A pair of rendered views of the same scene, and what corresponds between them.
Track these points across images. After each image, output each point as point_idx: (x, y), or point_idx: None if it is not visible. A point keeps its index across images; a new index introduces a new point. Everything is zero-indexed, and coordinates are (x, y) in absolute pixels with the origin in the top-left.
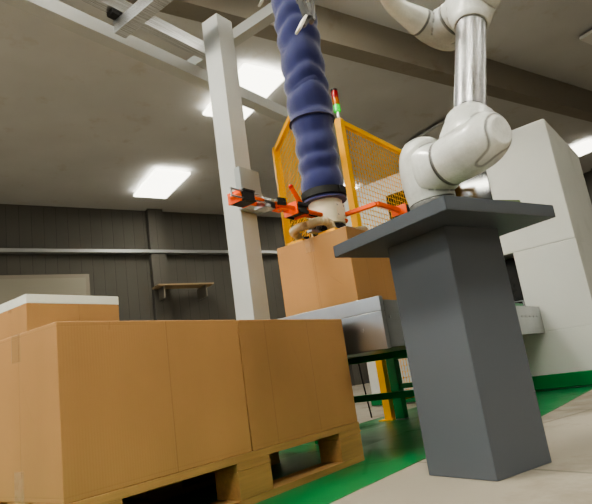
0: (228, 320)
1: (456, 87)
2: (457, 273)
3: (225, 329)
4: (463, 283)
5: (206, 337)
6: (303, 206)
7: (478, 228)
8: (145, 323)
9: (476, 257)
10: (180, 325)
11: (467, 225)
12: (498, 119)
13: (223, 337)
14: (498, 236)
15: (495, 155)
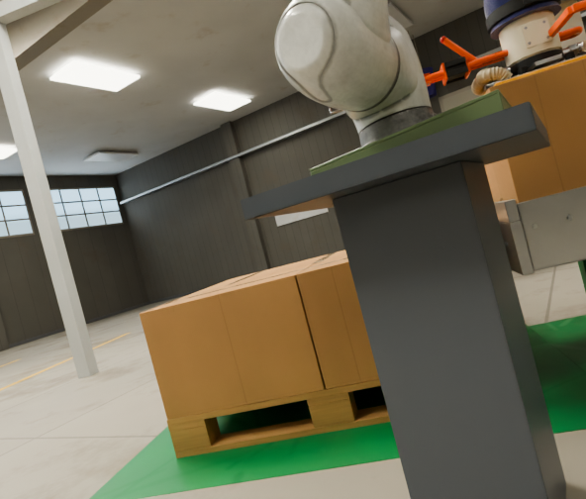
0: (284, 277)
1: None
2: (357, 269)
3: (281, 287)
4: (369, 283)
5: (260, 299)
6: (456, 64)
7: (408, 179)
8: (201, 300)
9: (400, 234)
10: (233, 294)
11: (375, 185)
12: (291, 21)
13: (279, 295)
14: (461, 177)
15: (320, 85)
